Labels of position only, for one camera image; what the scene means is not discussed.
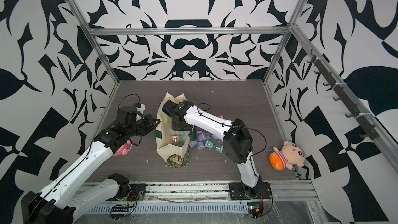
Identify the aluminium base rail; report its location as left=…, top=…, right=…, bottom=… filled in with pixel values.
left=52, top=179, right=319, bottom=215

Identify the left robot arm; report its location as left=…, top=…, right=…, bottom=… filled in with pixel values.
left=21, top=103, right=161, bottom=224

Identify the plush doll toy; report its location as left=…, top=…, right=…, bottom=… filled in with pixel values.
left=269, top=141, right=305, bottom=171

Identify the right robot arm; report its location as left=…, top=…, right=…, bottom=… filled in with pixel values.
left=161, top=100, right=272, bottom=200

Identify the purple hourglass cluster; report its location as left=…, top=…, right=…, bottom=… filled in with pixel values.
left=197, top=131, right=210, bottom=150

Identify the pink hourglass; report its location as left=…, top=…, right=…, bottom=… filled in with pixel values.
left=171, top=135, right=181, bottom=146

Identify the cream canvas tote bag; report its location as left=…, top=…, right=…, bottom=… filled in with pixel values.
left=155, top=93, right=191, bottom=168

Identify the black hook rail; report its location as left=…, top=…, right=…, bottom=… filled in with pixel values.
left=307, top=50, right=380, bottom=140

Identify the pink toy cup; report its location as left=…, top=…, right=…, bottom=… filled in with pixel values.
left=113, top=140, right=132, bottom=156

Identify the green hourglass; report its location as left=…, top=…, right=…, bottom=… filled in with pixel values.
left=205, top=140, right=224, bottom=153

